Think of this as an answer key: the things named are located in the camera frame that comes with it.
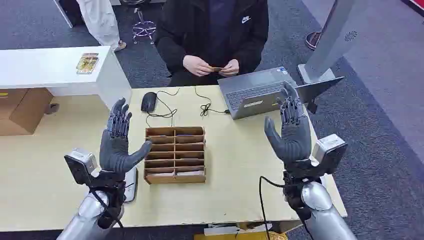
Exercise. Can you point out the yellow object under table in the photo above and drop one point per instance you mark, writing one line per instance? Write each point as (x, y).
(242, 236)

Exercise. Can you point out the chrome stool base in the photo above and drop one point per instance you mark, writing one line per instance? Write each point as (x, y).
(144, 29)

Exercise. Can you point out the grey kiosk stand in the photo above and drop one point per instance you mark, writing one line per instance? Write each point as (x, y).
(334, 36)

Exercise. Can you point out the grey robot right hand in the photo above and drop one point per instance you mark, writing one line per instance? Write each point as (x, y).
(294, 142)

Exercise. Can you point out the pale card stack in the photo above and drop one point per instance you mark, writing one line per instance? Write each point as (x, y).
(160, 174)
(190, 173)

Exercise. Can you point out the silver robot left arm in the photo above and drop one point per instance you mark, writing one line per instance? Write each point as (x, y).
(84, 215)

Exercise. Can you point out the red floor strip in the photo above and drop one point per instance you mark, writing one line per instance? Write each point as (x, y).
(415, 5)

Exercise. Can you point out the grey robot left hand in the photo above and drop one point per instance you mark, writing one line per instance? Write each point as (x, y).
(114, 152)

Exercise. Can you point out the black computer mouse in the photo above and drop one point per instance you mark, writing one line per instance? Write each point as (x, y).
(148, 102)

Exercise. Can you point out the standing person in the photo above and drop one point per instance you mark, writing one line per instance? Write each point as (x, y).
(99, 23)

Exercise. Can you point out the white side desk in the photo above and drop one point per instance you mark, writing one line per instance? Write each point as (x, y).
(43, 66)

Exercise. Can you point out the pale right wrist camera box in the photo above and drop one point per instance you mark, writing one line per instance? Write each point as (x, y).
(328, 149)

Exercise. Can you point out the grey desk foot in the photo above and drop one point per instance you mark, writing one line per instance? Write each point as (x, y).
(52, 108)

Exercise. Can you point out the black cabinet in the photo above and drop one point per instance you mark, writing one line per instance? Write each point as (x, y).
(69, 13)

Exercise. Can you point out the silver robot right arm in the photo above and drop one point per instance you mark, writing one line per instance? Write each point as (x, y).
(323, 212)

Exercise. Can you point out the colourful printed booklet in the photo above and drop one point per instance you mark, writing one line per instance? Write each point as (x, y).
(87, 63)

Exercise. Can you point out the white flat device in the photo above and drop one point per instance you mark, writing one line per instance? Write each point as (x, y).
(132, 188)

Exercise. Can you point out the small brown card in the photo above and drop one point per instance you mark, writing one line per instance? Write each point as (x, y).
(217, 69)

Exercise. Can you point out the person's right hand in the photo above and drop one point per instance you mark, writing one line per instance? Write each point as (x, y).
(197, 65)

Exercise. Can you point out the brown cardboard box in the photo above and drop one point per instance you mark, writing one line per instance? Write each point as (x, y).
(23, 109)

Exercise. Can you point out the grey open laptop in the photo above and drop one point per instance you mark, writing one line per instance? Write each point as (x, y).
(251, 84)

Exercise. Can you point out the person's left hand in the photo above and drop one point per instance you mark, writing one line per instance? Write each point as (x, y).
(232, 68)

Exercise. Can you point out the seated person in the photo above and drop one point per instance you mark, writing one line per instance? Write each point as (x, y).
(185, 30)

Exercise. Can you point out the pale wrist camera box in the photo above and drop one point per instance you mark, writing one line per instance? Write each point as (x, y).
(328, 149)
(79, 164)

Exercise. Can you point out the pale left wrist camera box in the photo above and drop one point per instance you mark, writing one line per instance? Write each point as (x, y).
(79, 164)

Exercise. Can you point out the wooden slotted card box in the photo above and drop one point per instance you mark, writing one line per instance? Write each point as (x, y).
(175, 179)

